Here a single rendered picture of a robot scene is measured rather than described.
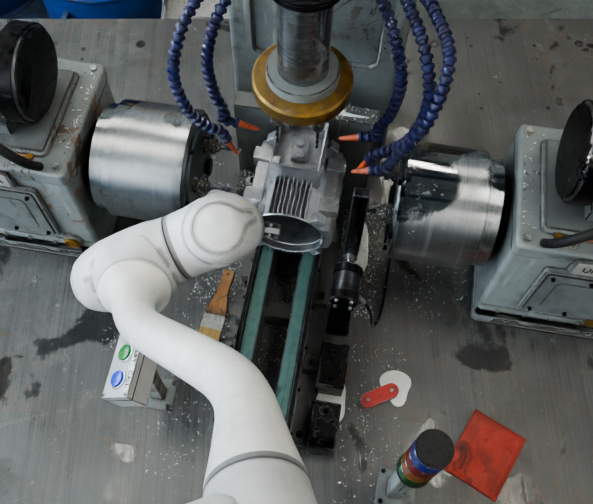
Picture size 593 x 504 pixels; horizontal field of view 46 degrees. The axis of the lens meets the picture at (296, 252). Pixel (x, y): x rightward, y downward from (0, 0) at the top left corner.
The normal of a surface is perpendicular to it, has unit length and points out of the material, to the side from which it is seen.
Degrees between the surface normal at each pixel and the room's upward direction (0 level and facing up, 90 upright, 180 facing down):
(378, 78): 90
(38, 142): 0
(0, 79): 50
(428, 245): 73
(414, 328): 0
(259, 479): 38
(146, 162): 32
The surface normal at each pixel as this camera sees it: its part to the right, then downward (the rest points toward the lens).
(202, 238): -0.13, 0.11
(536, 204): 0.02, -0.45
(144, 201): -0.15, 0.71
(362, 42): -0.16, 0.88
